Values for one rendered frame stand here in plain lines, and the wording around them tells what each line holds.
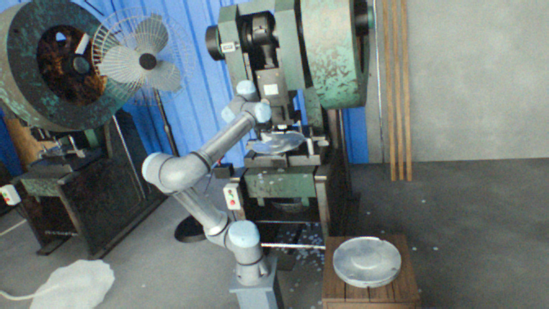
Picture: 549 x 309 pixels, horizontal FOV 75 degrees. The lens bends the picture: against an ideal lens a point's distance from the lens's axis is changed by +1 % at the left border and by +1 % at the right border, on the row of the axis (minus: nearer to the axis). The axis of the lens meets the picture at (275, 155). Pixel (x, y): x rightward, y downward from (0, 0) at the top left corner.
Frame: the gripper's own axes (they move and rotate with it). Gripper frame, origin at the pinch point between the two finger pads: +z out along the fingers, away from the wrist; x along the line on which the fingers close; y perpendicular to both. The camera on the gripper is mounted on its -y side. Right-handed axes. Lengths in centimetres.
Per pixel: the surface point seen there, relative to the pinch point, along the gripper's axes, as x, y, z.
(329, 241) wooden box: -33, 27, 42
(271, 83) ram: 29.8, 3.2, -11.4
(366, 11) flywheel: 40, 53, -36
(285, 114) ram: 22.2, 7.6, 4.3
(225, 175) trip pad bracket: -2.7, -28.3, 21.6
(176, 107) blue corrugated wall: 131, -135, 77
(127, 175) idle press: 44, -148, 71
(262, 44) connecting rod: 40.9, 1.6, -27.9
